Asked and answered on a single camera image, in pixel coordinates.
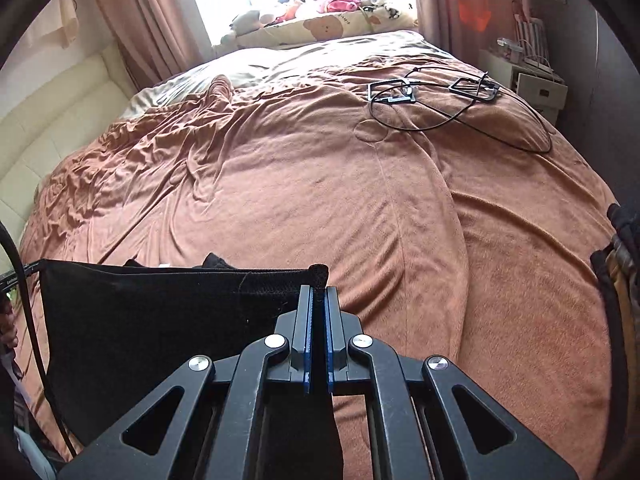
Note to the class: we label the white padded headboard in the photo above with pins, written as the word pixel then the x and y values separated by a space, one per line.
pixel 50 120

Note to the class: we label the white nightstand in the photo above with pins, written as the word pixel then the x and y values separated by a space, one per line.
pixel 540 92

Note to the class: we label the stack of folded clothes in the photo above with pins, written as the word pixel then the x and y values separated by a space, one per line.
pixel 617 270

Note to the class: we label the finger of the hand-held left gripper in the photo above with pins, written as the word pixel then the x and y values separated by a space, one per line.
pixel 30 269

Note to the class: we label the pile of plush toys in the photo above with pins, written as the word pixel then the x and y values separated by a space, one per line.
pixel 340 2

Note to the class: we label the pink curtain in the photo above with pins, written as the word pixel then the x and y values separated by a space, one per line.
pixel 435 0
pixel 150 20

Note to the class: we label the person's left hand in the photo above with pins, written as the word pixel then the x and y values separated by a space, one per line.
pixel 7 330

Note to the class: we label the black shorts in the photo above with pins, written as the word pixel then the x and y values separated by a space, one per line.
pixel 150 335

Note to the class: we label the brown blanket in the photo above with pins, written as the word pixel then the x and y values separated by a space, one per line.
pixel 325 185

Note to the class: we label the red paper decoration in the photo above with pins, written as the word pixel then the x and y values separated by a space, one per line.
pixel 474 14

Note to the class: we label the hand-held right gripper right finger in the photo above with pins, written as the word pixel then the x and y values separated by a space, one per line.
pixel 329 340

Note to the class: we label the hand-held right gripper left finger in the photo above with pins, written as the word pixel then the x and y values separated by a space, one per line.
pixel 308 340

